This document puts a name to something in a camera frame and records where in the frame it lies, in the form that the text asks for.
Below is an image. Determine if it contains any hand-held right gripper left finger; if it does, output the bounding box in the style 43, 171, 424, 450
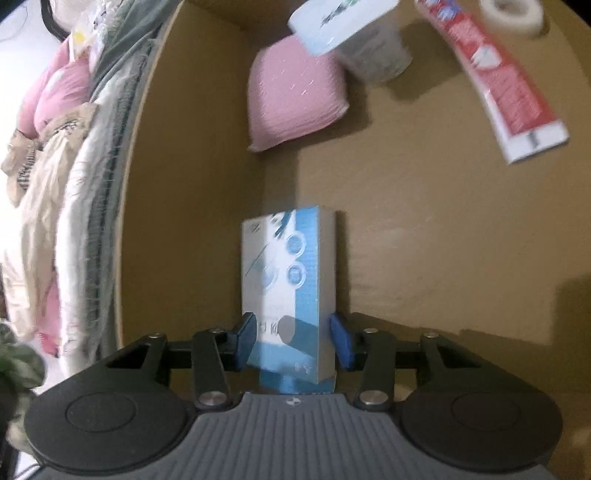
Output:
106, 312, 257, 409

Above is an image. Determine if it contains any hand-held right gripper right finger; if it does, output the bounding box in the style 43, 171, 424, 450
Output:
329, 312, 490, 409

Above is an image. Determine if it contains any blue and white box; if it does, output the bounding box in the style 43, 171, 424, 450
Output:
241, 205, 338, 394

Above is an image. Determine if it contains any cardboard box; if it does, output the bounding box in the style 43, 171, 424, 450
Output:
115, 0, 591, 416

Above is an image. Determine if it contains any pink mesh sponge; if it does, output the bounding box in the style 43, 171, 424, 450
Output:
247, 34, 349, 153

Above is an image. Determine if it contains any white strawberry-print tissue pack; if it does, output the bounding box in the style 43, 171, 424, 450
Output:
288, 0, 413, 84

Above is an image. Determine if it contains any green patterned cloth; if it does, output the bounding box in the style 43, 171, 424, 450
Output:
0, 323, 45, 416

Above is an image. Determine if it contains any beige cloth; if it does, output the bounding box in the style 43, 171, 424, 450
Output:
0, 104, 100, 337

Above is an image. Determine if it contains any red and white toothpaste tube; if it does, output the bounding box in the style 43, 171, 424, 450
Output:
413, 0, 571, 166

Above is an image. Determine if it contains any grey blanket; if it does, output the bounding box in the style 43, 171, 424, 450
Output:
90, 0, 181, 107

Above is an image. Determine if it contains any clear plastic bag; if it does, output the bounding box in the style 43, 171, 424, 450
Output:
69, 0, 121, 61

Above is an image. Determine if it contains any white tape roll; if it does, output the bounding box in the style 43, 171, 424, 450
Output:
478, 0, 546, 38

